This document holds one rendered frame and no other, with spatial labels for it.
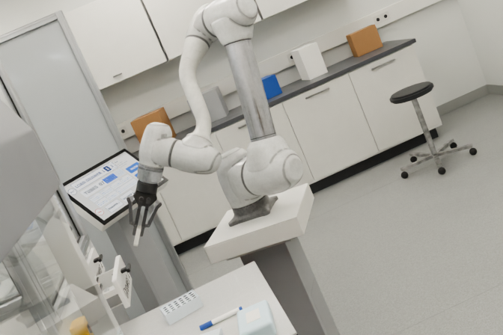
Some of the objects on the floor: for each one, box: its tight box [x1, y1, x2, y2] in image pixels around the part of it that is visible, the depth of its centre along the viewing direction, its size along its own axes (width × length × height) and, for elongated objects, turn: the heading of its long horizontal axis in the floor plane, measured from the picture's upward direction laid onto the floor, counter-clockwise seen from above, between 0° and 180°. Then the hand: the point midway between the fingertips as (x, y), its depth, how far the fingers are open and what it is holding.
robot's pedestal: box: [227, 236, 340, 335], centre depth 255 cm, size 30×30×76 cm
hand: (137, 235), depth 219 cm, fingers closed
